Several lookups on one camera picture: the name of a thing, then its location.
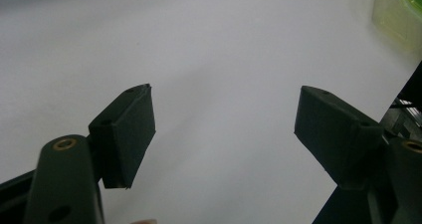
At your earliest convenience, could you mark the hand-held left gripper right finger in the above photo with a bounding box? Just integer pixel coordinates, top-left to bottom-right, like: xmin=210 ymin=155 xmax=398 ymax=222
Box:
xmin=293 ymin=85 xmax=386 ymax=189

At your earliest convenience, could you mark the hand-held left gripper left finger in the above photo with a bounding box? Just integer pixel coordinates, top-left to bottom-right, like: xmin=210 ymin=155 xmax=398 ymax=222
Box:
xmin=88 ymin=83 xmax=157 ymax=190

